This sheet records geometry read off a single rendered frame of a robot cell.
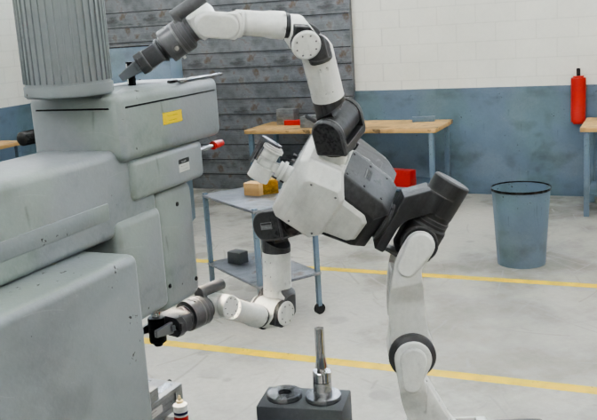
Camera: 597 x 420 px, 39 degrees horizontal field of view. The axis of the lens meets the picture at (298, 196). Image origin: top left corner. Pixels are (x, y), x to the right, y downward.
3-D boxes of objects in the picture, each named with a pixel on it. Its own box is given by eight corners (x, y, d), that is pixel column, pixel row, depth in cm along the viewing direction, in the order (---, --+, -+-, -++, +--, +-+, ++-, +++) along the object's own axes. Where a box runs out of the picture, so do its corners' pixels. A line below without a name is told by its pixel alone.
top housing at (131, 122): (143, 134, 243) (138, 78, 240) (223, 134, 233) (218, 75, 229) (33, 162, 201) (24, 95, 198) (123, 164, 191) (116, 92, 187)
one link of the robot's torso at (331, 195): (370, 217, 276) (275, 165, 274) (421, 146, 254) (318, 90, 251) (350, 278, 254) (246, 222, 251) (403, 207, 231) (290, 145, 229)
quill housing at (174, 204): (140, 287, 239) (129, 177, 233) (203, 292, 231) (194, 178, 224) (99, 309, 222) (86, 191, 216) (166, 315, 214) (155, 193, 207)
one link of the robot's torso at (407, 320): (429, 360, 269) (439, 219, 259) (435, 384, 251) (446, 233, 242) (381, 358, 269) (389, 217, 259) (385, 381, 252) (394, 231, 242)
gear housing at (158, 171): (131, 174, 236) (127, 139, 234) (205, 176, 227) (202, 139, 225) (52, 200, 206) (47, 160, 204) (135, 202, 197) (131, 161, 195)
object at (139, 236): (92, 297, 222) (81, 202, 217) (171, 305, 212) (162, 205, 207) (44, 322, 205) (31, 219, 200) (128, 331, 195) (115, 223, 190)
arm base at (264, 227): (291, 242, 272) (277, 211, 274) (319, 225, 265) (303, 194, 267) (262, 251, 261) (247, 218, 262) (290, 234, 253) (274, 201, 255)
